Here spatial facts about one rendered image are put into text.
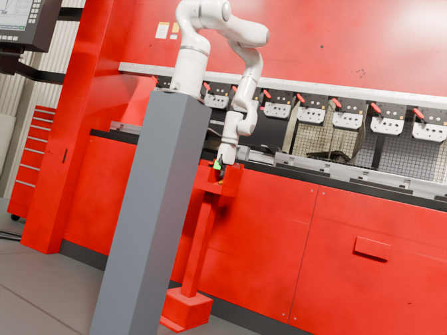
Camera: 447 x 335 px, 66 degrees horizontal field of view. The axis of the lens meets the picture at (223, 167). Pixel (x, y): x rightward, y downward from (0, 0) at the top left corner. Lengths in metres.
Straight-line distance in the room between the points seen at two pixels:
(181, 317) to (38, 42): 1.75
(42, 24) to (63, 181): 0.97
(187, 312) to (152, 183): 0.73
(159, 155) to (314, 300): 1.09
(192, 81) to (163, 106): 0.15
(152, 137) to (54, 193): 1.34
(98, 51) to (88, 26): 0.22
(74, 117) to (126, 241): 1.36
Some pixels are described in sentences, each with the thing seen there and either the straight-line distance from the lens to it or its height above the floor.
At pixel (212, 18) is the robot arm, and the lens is 1.45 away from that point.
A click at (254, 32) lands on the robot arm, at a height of 1.44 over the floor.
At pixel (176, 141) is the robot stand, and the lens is 1.27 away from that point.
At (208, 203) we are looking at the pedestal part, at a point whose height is 0.60.
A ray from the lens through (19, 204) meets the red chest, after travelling 3.35.
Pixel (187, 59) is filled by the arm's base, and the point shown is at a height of 1.14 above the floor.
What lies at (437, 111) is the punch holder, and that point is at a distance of 2.07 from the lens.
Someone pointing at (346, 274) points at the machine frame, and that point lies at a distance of 1.87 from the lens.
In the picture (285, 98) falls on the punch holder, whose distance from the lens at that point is 2.11.
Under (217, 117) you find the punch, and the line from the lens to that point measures 2.24.
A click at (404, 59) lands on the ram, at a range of 2.15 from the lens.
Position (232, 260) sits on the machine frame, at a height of 0.32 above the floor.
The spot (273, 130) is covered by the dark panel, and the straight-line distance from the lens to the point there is 2.64.
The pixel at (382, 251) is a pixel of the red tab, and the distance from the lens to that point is 1.84.
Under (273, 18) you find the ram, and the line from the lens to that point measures 2.35.
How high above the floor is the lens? 0.71
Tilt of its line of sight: 3 degrees up
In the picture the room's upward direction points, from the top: 14 degrees clockwise
